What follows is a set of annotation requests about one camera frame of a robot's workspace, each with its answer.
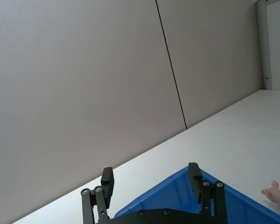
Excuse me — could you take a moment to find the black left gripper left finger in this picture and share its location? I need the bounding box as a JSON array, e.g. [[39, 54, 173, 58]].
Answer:
[[81, 167, 115, 224]]

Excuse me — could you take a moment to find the blue plastic bin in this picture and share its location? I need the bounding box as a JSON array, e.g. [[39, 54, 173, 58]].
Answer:
[[114, 166, 280, 224]]

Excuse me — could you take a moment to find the person's hand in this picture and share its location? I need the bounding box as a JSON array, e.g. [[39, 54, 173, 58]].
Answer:
[[261, 180, 280, 215]]

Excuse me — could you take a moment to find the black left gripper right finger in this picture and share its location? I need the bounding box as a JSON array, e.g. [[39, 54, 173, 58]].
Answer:
[[188, 162, 228, 224]]

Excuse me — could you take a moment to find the pale grey metal post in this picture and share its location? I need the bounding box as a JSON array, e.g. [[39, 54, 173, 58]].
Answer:
[[257, 0, 275, 91]]

